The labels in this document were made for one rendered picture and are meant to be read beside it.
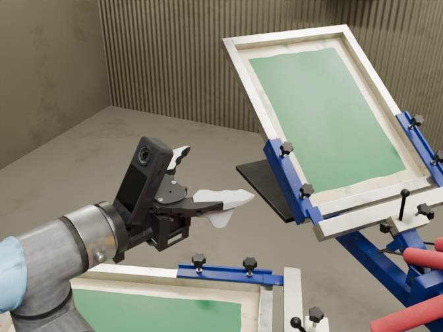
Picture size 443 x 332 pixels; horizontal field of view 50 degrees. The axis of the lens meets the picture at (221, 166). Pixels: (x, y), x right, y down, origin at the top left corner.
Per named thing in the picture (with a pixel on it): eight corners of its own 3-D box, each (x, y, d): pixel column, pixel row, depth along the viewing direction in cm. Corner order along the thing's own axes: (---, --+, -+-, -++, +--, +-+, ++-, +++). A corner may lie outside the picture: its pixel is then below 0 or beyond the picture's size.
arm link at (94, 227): (57, 204, 58) (89, 242, 54) (89, 191, 61) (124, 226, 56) (62, 247, 63) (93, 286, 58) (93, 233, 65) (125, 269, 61)
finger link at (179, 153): (171, 167, 79) (152, 201, 71) (172, 138, 76) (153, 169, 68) (188, 171, 79) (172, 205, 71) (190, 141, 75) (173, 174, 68)
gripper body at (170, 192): (163, 207, 73) (92, 240, 66) (164, 163, 68) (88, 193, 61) (194, 236, 69) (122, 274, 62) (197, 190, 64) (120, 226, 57)
